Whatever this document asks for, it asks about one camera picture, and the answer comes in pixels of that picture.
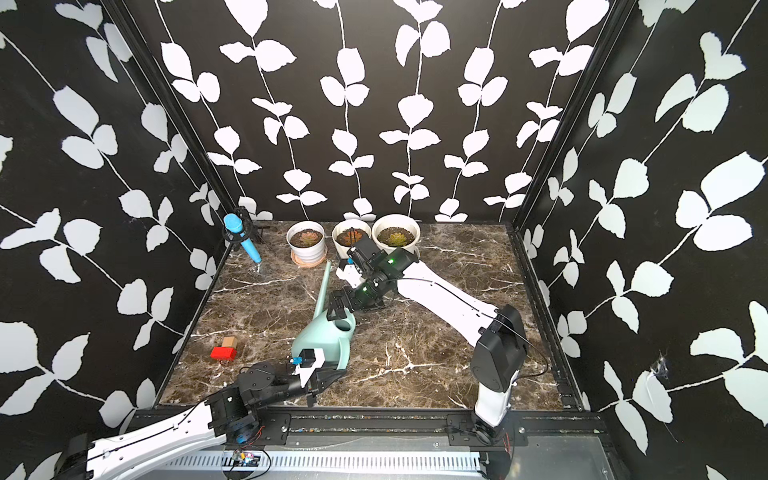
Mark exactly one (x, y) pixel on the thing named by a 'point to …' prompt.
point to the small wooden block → (229, 342)
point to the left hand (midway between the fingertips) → (345, 367)
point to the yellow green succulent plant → (397, 239)
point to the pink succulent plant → (308, 238)
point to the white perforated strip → (328, 461)
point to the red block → (222, 353)
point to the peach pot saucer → (310, 264)
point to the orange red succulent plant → (350, 236)
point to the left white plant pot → (301, 252)
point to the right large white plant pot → (396, 231)
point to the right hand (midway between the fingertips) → (340, 310)
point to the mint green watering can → (330, 337)
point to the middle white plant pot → (343, 225)
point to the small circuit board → (244, 459)
